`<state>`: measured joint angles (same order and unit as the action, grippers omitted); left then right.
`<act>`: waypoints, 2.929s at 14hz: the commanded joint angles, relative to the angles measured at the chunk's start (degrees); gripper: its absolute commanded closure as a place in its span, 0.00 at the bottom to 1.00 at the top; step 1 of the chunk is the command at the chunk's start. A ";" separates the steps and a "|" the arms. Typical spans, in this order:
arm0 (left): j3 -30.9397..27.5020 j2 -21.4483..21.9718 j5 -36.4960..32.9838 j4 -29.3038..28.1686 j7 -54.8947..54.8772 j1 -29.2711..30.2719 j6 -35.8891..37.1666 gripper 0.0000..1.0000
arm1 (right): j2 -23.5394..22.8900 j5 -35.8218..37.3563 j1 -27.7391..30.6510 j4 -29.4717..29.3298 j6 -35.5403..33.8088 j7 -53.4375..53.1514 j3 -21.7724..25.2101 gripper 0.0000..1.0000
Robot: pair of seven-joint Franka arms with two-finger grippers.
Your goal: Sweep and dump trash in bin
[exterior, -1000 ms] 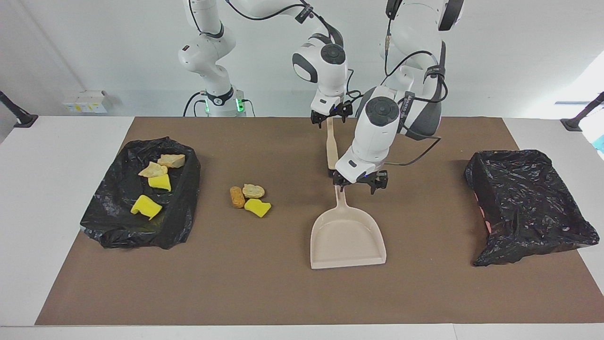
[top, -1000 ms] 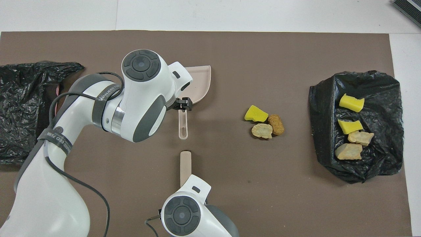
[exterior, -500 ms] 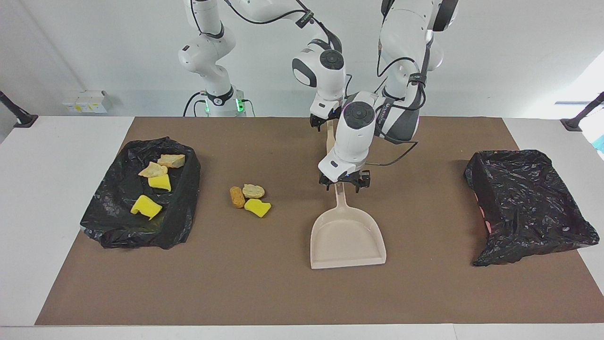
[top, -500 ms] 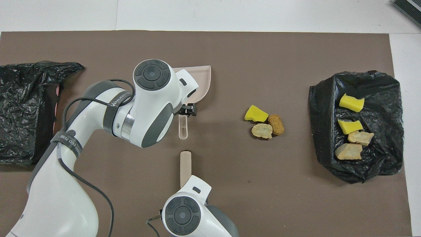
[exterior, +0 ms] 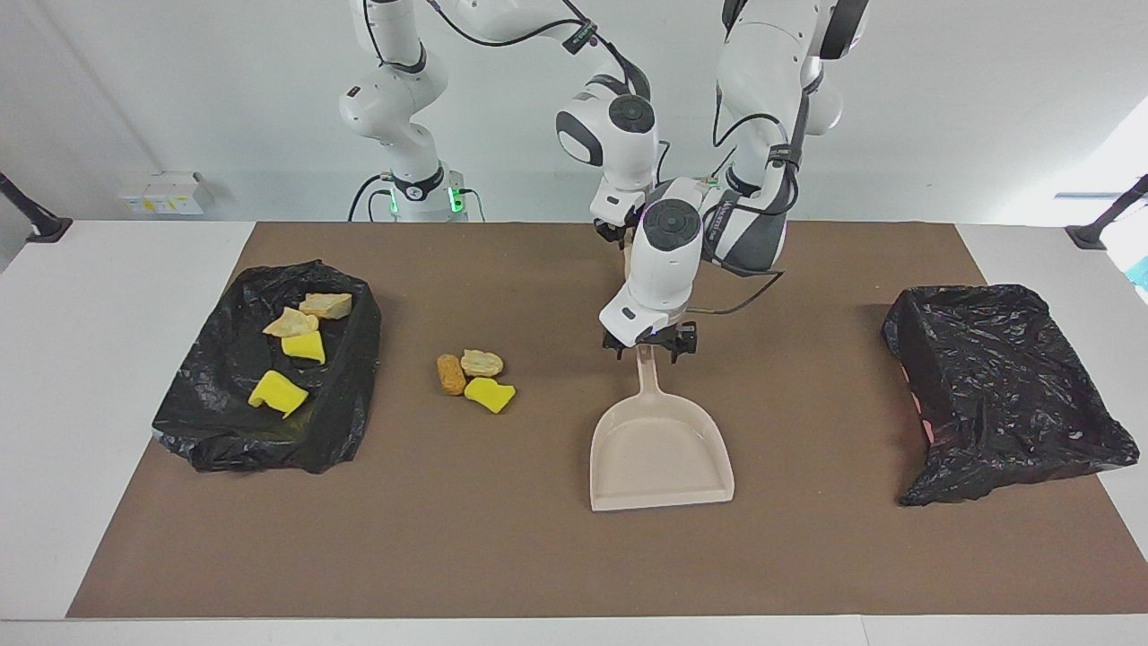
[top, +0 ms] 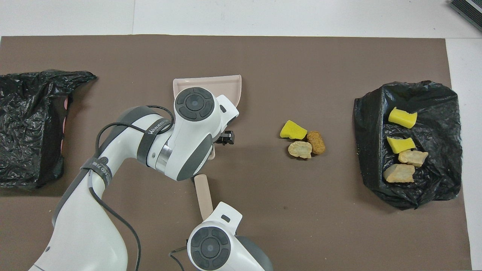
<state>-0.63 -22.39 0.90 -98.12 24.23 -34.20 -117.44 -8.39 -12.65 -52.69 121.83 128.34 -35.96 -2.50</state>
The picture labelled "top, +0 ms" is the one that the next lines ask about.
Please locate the brown table mat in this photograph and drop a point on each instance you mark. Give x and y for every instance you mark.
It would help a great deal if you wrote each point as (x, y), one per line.
(301, 56)

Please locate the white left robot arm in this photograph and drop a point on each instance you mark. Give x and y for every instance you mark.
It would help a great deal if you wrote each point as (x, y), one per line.
(188, 128)

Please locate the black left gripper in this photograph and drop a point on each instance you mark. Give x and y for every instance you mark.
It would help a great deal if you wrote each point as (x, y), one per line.
(218, 140)

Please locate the beige foam chunk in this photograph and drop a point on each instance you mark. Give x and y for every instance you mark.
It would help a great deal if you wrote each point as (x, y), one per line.
(413, 158)
(300, 149)
(399, 173)

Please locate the beige brush black bristles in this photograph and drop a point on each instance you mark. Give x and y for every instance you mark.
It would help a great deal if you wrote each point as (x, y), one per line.
(203, 195)

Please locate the brown foam chunk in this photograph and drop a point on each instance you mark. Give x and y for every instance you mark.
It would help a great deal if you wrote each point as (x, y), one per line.
(316, 143)

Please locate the grey ribbed object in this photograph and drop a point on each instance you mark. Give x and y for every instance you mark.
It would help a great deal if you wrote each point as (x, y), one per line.
(469, 9)

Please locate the beige plastic dustpan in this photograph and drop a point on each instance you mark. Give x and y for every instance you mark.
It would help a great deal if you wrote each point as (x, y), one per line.
(226, 86)

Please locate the yellow sponge piece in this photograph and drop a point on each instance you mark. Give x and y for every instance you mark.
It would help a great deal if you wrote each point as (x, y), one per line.
(403, 117)
(293, 130)
(401, 145)

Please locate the black bag lined bin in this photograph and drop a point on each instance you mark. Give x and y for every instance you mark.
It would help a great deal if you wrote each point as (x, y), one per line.
(369, 124)

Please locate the black bag bin pink inside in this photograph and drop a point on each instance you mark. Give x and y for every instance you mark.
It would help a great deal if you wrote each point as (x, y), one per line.
(30, 113)

